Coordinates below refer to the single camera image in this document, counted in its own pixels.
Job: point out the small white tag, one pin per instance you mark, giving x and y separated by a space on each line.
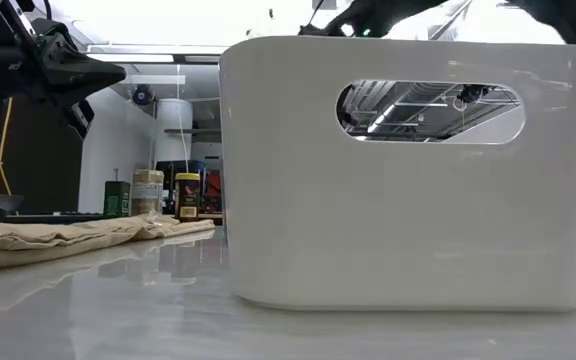
154 216

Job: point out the grey wall shelf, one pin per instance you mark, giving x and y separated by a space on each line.
190 131

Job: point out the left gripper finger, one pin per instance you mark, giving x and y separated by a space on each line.
78 70
80 117

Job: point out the thin black tripod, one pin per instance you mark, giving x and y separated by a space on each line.
115 175

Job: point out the green spice tin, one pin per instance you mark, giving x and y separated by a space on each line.
116 200

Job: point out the tan folded cloth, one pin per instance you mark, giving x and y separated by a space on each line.
43 240

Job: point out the yellow-lidded spice jar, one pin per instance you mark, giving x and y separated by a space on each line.
187 197

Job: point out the long ceiling light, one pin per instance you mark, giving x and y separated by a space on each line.
133 58

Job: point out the black table frame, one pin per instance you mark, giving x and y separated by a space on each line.
58 218

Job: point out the cork-lidded spice jar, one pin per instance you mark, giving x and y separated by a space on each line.
147 192

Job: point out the blue container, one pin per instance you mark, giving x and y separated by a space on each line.
196 167

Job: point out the red equipment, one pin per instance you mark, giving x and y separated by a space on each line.
213 190

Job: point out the black ceiling spotlight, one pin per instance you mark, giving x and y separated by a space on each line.
473 92
143 95

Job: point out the white plastic bin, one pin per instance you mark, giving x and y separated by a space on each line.
368 225

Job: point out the white cylindrical column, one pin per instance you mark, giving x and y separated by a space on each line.
173 130

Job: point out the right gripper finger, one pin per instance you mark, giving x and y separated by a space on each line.
323 30

